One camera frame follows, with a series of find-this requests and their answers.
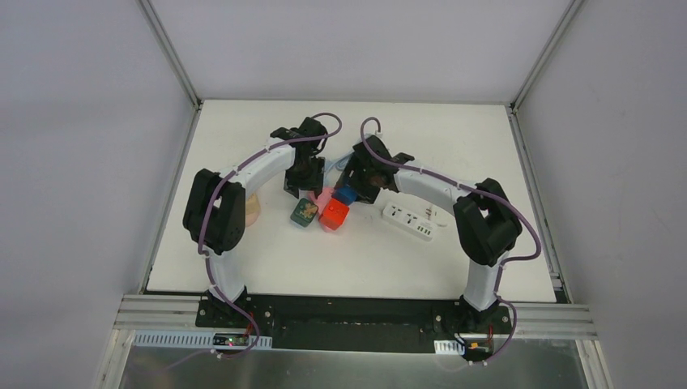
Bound pink triangular power strip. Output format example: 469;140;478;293
308;186;335;214

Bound blue cube socket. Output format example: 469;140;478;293
332;186;358;207

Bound red cube socket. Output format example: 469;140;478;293
318;198;350;231

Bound white power strip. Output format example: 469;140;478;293
382;202;437;242

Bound white plug adapter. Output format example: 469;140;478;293
425;203;451;228

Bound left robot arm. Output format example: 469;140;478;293
182;114;332;328

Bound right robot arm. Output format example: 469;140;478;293
338;135;526;332

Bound green cube socket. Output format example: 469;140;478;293
290;198;319;228

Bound beige cube socket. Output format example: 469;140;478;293
245;193;261;227

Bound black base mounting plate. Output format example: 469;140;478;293
195;292;512;353

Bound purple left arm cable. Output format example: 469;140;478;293
196;112;344;361

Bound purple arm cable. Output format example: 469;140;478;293
359;117;543;366
196;112;344;361

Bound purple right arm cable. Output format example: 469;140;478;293
359;117;543;366

